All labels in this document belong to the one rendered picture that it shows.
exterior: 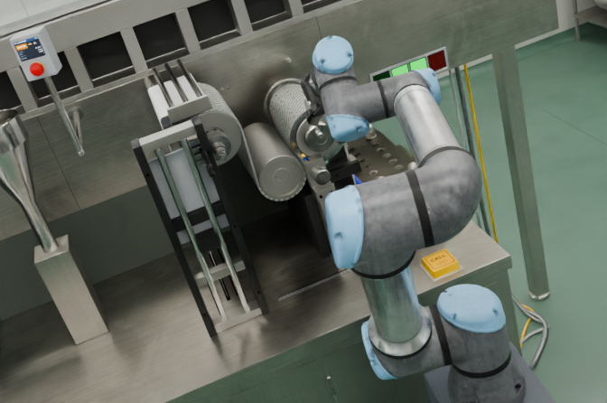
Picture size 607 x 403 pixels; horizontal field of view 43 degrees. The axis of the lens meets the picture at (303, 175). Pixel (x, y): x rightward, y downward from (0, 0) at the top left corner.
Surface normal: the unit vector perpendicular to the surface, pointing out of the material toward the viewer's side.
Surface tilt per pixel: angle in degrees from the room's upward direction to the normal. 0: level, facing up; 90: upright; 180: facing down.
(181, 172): 90
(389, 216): 59
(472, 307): 7
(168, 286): 0
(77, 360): 0
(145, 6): 90
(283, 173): 90
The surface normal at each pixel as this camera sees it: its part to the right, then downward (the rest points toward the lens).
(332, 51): 0.05, -0.26
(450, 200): 0.32, -0.13
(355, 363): 0.29, 0.39
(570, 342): -0.25, -0.85
